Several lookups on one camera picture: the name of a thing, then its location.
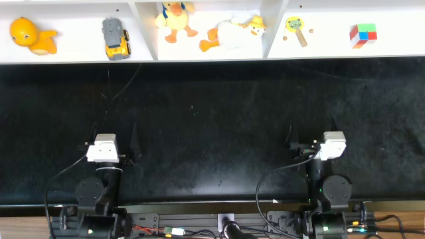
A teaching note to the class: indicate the orange dinosaur toy figure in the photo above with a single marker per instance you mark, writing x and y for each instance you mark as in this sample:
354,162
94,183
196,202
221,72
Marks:
26,33

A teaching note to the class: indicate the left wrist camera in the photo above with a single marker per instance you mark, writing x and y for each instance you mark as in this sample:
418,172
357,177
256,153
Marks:
103,149

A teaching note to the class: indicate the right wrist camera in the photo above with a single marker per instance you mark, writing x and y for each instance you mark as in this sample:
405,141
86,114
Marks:
333,146

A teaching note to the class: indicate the many-coloured puzzle cube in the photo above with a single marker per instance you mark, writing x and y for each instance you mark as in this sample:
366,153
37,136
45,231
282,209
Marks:
363,34

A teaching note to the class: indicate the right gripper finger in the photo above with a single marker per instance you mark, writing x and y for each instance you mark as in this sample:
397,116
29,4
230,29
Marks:
333,127
292,136

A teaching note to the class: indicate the white plush duck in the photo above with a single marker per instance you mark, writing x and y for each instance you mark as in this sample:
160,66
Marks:
234,33

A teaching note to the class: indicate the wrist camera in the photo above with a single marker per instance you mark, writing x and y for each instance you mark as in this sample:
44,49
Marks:
333,146
103,149

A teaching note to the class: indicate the white shelf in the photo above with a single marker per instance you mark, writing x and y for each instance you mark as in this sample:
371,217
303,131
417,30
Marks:
79,46

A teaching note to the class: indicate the yellow plush duck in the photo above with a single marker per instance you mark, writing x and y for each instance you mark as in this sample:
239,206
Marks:
176,20

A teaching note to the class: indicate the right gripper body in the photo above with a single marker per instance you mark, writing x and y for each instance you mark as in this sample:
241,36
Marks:
303,150

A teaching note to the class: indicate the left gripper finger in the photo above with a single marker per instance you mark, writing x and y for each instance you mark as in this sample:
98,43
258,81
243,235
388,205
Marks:
135,146
93,134

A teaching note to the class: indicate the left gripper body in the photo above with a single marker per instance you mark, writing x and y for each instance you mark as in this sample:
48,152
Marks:
126,158

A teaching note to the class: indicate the grey and yellow toy truck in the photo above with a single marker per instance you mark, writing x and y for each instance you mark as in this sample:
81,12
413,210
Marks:
114,38

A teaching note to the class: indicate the mounting rail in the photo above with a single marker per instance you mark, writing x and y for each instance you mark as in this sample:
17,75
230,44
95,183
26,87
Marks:
199,221

